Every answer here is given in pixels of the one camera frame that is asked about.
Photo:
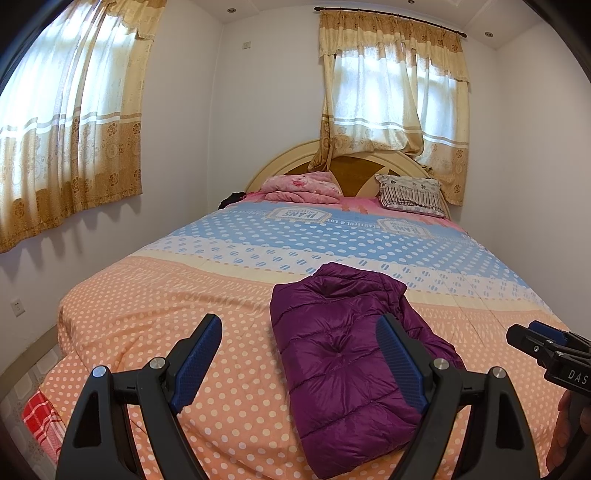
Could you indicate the red plaid sheet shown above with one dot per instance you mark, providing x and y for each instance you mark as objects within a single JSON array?
[{"x": 41, "y": 420}]

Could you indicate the bed with polka-dot sheet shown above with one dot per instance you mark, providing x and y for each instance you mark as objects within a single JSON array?
[{"x": 184, "y": 286}]

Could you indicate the wide beige floral curtain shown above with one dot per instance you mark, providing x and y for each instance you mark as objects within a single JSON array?
[{"x": 92, "y": 161}]

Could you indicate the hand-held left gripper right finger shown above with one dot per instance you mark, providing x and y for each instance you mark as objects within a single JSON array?
[{"x": 401, "y": 364}]

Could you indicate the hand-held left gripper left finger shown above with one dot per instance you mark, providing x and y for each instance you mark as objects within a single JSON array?
[{"x": 196, "y": 364}]

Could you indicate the person's right hand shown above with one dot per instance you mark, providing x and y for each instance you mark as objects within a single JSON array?
[{"x": 559, "y": 434}]

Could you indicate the round wooden headboard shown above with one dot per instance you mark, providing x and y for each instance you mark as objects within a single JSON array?
[{"x": 360, "y": 175}]

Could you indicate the dark cloth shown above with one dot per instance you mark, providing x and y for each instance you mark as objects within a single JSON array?
[{"x": 233, "y": 200}]

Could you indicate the purple puffer jacket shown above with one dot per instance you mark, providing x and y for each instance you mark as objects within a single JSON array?
[{"x": 332, "y": 360}]

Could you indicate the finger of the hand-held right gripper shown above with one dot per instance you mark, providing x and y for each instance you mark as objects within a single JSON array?
[
  {"x": 531, "y": 344},
  {"x": 549, "y": 330}
]

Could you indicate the striped pillow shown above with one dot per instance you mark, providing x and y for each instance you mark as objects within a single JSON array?
[{"x": 411, "y": 196}]

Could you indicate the black curtain rod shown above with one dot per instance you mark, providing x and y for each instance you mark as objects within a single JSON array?
[{"x": 392, "y": 17}]

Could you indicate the white wall socket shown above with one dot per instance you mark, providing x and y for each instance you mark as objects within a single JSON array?
[{"x": 18, "y": 305}]

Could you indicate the pink folded blanket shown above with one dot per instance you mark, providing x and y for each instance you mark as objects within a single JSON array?
[{"x": 300, "y": 187}]

